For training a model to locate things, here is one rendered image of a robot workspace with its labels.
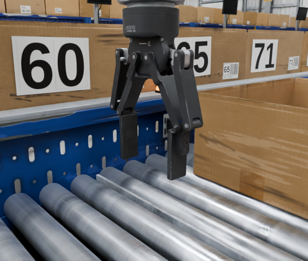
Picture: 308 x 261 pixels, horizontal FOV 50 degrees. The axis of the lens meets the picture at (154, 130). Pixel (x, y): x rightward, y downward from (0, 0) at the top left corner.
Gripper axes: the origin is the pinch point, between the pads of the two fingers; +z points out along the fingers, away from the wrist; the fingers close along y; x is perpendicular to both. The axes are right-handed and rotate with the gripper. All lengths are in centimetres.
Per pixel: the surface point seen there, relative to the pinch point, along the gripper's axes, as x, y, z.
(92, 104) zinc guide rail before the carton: 4.2, -23.4, -3.5
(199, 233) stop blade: 3.0, 7.3, 11.1
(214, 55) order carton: 50, -29, -12
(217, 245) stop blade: 3.0, 10.7, 11.4
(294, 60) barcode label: 99, -29, -9
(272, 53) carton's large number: 82, -29, -12
